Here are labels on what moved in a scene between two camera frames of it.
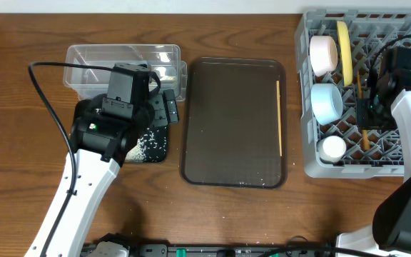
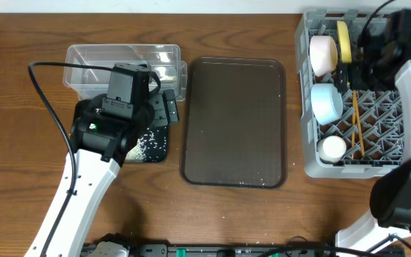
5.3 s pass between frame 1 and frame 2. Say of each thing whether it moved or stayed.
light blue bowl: stayed
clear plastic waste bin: stayed
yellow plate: stayed
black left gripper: stayed
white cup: stayed
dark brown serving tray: stayed
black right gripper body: moved
